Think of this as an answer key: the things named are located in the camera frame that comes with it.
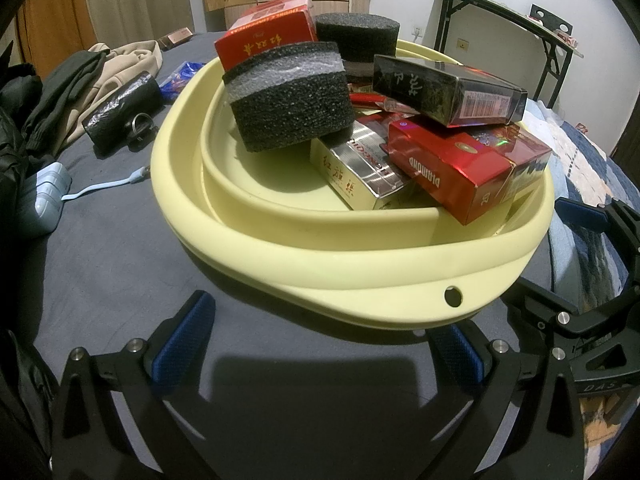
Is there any shiny red carton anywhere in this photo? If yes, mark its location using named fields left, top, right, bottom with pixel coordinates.
left=387, top=116, right=553, bottom=226

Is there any light blue device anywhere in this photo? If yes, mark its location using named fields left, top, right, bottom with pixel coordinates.
left=15, top=161, right=73, bottom=238

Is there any shiny black pouch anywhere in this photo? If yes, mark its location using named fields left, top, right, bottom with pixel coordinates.
left=81, top=71, right=162, bottom=157

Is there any silver box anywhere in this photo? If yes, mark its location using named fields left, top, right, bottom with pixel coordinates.
left=310, top=115, right=416, bottom=211

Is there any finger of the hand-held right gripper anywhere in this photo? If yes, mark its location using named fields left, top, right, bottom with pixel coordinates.
left=556, top=197, right=640, bottom=281
left=501, top=280, right=640, bottom=348

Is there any black and grey foam cylinder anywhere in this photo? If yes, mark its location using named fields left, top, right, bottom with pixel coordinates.
left=222, top=42, right=356, bottom=153

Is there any metal key ring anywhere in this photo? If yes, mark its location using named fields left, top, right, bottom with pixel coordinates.
left=129, top=112, right=153, bottom=138

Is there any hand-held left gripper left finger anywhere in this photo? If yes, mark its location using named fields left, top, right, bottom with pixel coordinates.
left=50, top=289, right=217, bottom=480

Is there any dark door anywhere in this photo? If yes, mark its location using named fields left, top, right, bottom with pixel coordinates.
left=607, top=20, right=640, bottom=171

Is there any blue plastic package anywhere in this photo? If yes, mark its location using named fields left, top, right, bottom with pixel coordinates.
left=159, top=60, right=207, bottom=100

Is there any dark green garment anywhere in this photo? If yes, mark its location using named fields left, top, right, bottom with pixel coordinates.
left=22, top=50, right=108, bottom=151

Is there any red box with gold print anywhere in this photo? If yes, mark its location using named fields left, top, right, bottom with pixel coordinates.
left=215, top=0, right=321, bottom=72

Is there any black jacket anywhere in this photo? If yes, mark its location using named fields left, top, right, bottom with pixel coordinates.
left=0, top=62, right=46, bottom=221

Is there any copper coloured box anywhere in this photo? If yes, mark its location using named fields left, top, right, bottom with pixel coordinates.
left=157, top=27, right=194, bottom=51

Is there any beige garment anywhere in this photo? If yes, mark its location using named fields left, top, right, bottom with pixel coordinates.
left=65, top=40, right=163, bottom=146

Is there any brown wooden door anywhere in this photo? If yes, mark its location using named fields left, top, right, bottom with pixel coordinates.
left=17, top=0, right=96, bottom=78

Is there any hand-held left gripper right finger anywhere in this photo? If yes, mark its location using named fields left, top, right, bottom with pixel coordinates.
left=425, top=322, right=586, bottom=480

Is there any yellow plastic basin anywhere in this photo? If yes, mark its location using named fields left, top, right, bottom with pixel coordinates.
left=150, top=37, right=556, bottom=332

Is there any blue white patterned blanket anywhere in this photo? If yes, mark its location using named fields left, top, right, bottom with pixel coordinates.
left=520, top=97, right=640, bottom=461

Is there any black box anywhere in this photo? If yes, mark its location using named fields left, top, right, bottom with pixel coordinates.
left=372, top=54, right=529, bottom=128

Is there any light blue cable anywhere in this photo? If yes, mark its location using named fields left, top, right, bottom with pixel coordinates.
left=61, top=167, right=151, bottom=203

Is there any black folding table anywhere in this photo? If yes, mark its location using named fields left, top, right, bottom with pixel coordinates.
left=426, top=0, right=583, bottom=111

